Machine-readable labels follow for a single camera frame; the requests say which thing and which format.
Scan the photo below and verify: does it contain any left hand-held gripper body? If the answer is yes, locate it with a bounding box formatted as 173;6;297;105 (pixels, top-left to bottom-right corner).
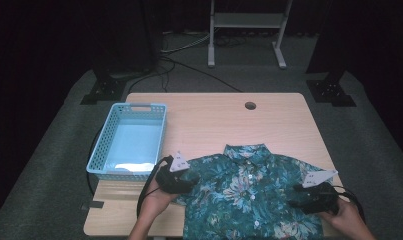
155;150;194;195

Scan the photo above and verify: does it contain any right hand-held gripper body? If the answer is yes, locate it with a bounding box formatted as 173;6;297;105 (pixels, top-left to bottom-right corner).
298;168;341;216

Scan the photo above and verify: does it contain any teal floral shirt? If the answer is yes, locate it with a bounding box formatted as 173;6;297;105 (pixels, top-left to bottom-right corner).
174;143;335;240

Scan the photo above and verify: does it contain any person's left hand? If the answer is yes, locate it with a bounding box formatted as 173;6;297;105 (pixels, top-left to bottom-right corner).
139;179;181;222

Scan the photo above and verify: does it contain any person's right hand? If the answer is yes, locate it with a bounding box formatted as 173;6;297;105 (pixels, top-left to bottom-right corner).
318;197;361;236

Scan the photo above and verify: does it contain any light blue plastic basket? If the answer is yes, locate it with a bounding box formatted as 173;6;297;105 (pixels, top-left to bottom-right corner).
85;102;168;182

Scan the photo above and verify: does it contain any black clip on table edge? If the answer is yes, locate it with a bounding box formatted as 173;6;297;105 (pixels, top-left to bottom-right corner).
81;200;105;212

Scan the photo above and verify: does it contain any white metal stand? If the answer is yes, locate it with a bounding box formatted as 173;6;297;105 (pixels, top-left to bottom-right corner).
207;0;294;70

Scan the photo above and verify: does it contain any right hand-held gripper black cable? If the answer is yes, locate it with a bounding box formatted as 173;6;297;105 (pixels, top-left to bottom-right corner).
332;185;367;224

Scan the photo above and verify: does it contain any black stand base plate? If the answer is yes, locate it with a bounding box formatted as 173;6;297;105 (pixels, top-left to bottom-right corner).
80;68;129;106
305;71;357;108

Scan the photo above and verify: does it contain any long black floor cable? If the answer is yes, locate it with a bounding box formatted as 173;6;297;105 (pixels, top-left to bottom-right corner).
126;55;244;94

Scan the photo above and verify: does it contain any white floor cable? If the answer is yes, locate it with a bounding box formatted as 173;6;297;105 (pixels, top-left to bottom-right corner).
160;32;211;54

